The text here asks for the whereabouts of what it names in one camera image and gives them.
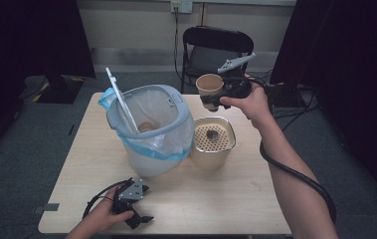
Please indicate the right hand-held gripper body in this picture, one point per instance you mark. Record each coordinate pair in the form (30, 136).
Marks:
(237, 87)

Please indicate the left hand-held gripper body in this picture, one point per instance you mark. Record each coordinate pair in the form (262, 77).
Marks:
(130, 192)

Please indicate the brown paper cup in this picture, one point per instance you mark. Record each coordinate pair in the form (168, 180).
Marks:
(148, 126)
(210, 85)

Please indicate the dark tea residue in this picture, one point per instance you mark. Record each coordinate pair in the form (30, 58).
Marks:
(213, 134)

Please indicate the white trash can grey lid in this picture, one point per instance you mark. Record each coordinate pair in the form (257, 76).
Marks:
(179, 119)

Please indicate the beige strainer container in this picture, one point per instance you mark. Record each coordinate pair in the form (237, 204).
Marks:
(209, 157)

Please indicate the person's right hand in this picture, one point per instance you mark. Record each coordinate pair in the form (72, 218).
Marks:
(254, 103)

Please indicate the person's left hand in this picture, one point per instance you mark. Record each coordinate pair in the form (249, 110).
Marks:
(104, 214)

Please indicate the black stand base yellow tape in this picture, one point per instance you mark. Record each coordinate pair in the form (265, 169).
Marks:
(288, 98)

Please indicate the black folding chair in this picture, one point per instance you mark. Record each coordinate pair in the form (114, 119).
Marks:
(209, 40)

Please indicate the grey tape strip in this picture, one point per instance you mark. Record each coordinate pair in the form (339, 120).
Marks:
(48, 207)

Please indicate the blue plastic trash bag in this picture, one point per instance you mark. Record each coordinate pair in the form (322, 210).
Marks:
(109, 98)

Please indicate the black curtain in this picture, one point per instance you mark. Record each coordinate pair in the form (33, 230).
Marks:
(351, 66)
(17, 49)

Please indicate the white wall socket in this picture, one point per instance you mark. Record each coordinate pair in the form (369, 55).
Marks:
(181, 6)

